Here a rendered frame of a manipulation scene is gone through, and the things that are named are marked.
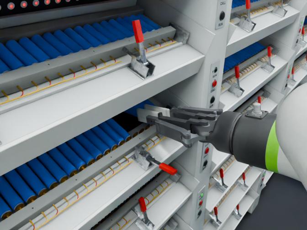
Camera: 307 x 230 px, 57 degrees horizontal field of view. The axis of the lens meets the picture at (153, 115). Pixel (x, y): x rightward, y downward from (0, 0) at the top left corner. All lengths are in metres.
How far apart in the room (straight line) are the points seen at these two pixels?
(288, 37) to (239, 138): 0.87
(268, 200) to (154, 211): 1.23
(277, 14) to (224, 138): 0.68
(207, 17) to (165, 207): 0.47
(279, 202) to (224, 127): 1.46
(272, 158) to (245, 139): 0.05
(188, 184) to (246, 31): 0.45
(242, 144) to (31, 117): 0.31
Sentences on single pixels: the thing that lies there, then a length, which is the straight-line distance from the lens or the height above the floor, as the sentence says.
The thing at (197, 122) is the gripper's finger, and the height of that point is 1.02.
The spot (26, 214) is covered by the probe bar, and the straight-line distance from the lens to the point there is 0.49.
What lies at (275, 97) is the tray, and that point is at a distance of 1.38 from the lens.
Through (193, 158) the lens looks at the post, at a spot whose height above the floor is 0.82.
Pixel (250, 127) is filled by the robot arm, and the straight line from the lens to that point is 0.47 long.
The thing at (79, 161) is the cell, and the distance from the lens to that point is 0.55.
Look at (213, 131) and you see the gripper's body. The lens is 0.50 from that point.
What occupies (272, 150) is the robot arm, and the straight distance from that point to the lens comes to 0.45.
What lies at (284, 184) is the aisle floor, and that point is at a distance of 2.06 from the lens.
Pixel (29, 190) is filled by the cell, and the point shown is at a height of 0.95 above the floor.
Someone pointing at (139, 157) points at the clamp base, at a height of 0.93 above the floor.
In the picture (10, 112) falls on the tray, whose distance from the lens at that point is 0.39.
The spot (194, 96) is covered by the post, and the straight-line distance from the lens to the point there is 0.68.
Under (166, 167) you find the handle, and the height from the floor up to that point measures 0.93.
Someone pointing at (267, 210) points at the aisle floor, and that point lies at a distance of 1.85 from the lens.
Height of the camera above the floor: 1.29
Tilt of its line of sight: 29 degrees down
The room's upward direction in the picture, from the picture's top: straight up
